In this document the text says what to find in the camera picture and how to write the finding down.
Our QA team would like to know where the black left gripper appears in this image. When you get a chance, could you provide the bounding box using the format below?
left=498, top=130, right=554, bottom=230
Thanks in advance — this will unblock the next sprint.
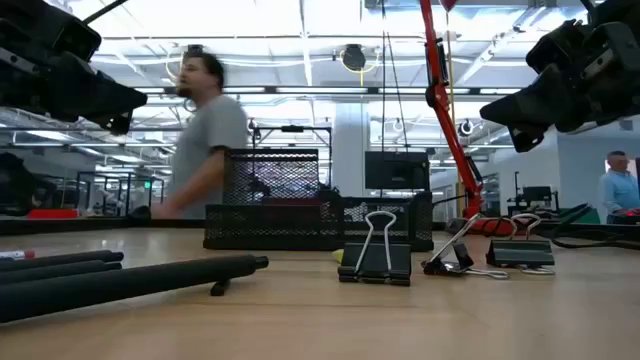
left=0, top=0, right=149, bottom=137

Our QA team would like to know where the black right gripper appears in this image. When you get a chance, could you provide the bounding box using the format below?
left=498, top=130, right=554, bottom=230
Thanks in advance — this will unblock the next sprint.
left=478, top=0, right=640, bottom=154

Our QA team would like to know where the black binder clip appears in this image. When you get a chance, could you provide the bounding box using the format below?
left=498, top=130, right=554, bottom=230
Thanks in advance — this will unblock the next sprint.
left=421, top=213, right=511, bottom=280
left=485, top=213, right=556, bottom=276
left=337, top=210, right=413, bottom=288

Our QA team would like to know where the black mesh desk organizer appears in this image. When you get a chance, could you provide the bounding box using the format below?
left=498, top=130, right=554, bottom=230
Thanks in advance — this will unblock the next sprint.
left=203, top=148, right=435, bottom=253

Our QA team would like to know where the black equipment cart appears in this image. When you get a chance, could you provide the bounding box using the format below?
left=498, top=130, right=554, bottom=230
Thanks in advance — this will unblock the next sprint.
left=507, top=172, right=561, bottom=217

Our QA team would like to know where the red desk lamp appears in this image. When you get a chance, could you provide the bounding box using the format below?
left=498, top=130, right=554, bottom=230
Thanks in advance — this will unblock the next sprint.
left=418, top=0, right=532, bottom=237

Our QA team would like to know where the person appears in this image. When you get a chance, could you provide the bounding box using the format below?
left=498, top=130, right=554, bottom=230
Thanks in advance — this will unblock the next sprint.
left=598, top=150, right=640, bottom=225
left=149, top=47, right=250, bottom=221

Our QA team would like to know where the green box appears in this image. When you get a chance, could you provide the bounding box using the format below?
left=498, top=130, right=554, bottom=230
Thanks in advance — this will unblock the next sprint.
left=574, top=207, right=601, bottom=225

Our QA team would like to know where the red plastic bin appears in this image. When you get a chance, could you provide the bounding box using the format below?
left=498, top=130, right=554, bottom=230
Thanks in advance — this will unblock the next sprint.
left=27, top=208, right=80, bottom=220

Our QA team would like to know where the black monitor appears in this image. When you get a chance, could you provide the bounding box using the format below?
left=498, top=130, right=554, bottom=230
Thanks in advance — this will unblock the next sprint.
left=364, top=150, right=431, bottom=191

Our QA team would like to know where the black metal cage frame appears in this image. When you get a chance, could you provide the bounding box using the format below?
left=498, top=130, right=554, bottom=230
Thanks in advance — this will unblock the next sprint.
left=74, top=170, right=166, bottom=219

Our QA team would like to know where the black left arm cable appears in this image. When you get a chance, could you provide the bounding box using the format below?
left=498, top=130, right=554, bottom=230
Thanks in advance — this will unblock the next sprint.
left=82, top=0, right=130, bottom=26

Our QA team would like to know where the black lamp power cable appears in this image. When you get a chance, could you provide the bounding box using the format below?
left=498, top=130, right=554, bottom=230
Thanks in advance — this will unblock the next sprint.
left=444, top=202, right=640, bottom=251

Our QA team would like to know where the black metal stand frame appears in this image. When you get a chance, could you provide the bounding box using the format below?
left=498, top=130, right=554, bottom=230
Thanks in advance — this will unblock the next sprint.
left=251, top=124, right=335, bottom=189

